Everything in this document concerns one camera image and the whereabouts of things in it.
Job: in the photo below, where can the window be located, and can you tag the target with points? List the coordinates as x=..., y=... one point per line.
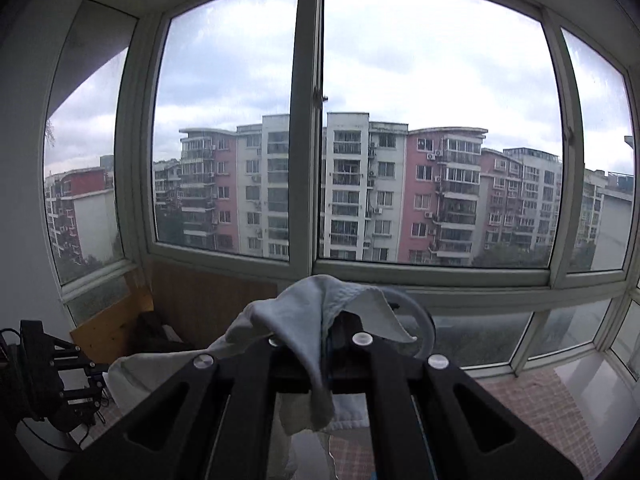
x=307, y=160

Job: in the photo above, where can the pale pine board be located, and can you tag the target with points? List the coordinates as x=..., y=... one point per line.
x=110, y=330

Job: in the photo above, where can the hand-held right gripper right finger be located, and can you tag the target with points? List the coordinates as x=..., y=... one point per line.
x=360, y=355

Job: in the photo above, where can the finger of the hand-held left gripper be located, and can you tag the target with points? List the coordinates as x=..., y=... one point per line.
x=75, y=360
x=82, y=407

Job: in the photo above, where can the brown wooden board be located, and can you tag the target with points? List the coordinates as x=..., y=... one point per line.
x=210, y=300

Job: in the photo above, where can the white shirt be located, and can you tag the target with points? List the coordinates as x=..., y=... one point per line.
x=300, y=320

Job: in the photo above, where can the pile of dark clothes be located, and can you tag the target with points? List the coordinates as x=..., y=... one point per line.
x=155, y=335

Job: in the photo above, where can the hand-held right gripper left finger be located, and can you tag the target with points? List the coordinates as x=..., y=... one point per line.
x=255, y=360

